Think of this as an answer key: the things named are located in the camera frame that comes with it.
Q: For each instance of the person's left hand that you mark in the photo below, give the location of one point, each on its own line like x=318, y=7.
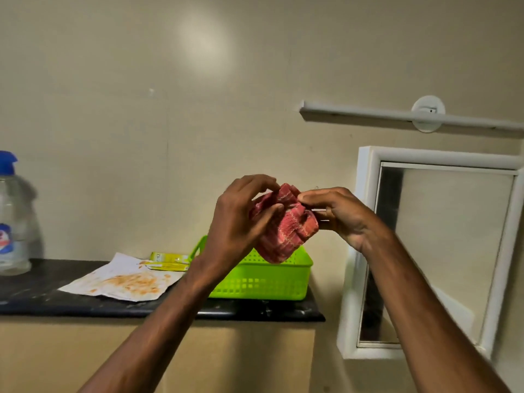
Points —
x=233, y=229

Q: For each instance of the person's right hand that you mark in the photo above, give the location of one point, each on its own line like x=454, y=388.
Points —
x=344, y=216

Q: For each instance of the red checkered cloth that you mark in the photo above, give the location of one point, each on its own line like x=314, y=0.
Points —
x=286, y=233

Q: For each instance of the white framed mirror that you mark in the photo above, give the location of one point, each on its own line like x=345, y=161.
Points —
x=450, y=241

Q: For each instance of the person's right forearm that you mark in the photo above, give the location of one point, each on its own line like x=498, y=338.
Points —
x=430, y=319

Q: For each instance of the person's left forearm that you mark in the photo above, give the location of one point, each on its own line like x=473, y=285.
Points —
x=143, y=339

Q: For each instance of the green plastic basket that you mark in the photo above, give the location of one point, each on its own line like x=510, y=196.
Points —
x=266, y=278

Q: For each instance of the yellow plastic scoop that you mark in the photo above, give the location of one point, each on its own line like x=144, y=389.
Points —
x=168, y=259

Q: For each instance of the white tube light fixture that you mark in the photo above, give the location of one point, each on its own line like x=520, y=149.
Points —
x=368, y=112

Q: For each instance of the crumpled stained paper wrapper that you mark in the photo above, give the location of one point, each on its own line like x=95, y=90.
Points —
x=118, y=280

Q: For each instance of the white round ceiling rose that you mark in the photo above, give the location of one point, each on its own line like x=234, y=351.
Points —
x=427, y=108

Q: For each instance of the black stone shelf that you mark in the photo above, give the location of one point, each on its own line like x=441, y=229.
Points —
x=41, y=294

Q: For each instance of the clear bottle blue cap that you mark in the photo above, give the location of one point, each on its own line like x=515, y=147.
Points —
x=12, y=225

